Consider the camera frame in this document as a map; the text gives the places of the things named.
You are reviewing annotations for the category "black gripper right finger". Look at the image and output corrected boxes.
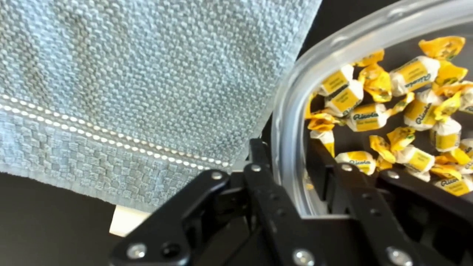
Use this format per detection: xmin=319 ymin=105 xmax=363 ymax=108
xmin=307 ymin=142 xmax=473 ymax=266

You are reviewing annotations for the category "light blue towel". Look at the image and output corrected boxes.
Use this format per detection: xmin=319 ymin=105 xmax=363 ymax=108
xmin=0 ymin=0 xmax=323 ymax=238

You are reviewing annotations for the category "yellow white wrapped candy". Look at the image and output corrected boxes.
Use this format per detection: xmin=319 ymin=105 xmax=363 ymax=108
xmin=385 ymin=126 xmax=416 ymax=152
xmin=434 ymin=61 xmax=468 ymax=89
xmin=434 ymin=146 xmax=473 ymax=167
xmin=357 ymin=65 xmax=394 ymax=103
xmin=334 ymin=149 xmax=378 ymax=177
xmin=430 ymin=115 xmax=464 ymax=154
xmin=323 ymin=80 xmax=365 ymax=118
xmin=390 ymin=55 xmax=442 ymax=98
xmin=354 ymin=47 xmax=385 ymax=69
xmin=317 ymin=64 xmax=356 ymax=98
xmin=387 ymin=90 xmax=415 ymax=118
xmin=431 ymin=174 xmax=473 ymax=198
xmin=343 ymin=102 xmax=391 ymax=135
xmin=368 ymin=135 xmax=397 ymax=164
xmin=418 ymin=36 xmax=467 ymax=62
xmin=309 ymin=129 xmax=338 ymax=158
xmin=402 ymin=96 xmax=440 ymax=133
xmin=437 ymin=80 xmax=473 ymax=118
xmin=306 ymin=109 xmax=341 ymax=133
xmin=394 ymin=143 xmax=437 ymax=174

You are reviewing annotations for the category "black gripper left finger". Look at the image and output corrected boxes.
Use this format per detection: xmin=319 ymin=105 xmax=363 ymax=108
xmin=107 ymin=139 xmax=316 ymax=266

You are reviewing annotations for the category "clear plastic candy container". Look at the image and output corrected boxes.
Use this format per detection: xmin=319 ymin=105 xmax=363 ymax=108
xmin=269 ymin=0 xmax=473 ymax=220

